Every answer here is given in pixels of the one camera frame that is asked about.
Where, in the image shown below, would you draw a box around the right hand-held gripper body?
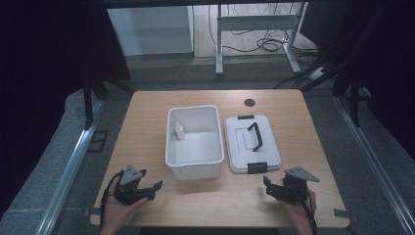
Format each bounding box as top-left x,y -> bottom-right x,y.
271,165 -> 320,206

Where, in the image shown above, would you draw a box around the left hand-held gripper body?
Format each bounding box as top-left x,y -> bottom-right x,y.
113,164 -> 157,207

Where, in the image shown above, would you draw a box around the white lid with black handle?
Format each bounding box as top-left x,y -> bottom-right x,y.
223,114 -> 283,175

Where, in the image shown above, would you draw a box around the white plastic storage box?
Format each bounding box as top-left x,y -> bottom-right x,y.
164,104 -> 226,181

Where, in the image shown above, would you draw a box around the person's right hand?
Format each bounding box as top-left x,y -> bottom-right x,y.
278,190 -> 318,231

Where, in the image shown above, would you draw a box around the person's left hand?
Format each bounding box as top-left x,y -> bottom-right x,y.
101,177 -> 149,229

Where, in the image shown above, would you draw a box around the small white bottle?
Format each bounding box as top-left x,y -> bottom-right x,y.
173,121 -> 186,141

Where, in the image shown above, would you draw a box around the black stand legs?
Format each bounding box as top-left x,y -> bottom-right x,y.
300,58 -> 374,128
82,77 -> 135,130

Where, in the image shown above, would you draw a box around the white power strip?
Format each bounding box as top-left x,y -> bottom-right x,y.
307,66 -> 328,82

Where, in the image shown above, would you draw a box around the dark curtain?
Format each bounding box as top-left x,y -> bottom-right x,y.
0,0 -> 132,218
299,0 -> 415,162

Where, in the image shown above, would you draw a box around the white panel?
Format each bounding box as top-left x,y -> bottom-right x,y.
107,5 -> 195,57

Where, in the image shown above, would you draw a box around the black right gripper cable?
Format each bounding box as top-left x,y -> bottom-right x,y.
300,192 -> 319,235

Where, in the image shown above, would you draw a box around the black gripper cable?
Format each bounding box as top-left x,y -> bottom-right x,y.
300,192 -> 319,235
99,170 -> 122,231

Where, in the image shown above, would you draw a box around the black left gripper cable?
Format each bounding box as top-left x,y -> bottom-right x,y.
99,170 -> 122,231

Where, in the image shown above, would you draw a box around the black floor bracket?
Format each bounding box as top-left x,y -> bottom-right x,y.
86,129 -> 110,154

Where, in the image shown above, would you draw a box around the aluminium floor rail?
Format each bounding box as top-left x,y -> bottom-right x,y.
333,95 -> 415,230
34,99 -> 108,235

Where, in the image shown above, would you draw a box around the black floor cables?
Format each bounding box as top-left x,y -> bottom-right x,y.
207,3 -> 322,56

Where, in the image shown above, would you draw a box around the white metal desk frame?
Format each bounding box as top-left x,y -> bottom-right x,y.
214,2 -> 308,77

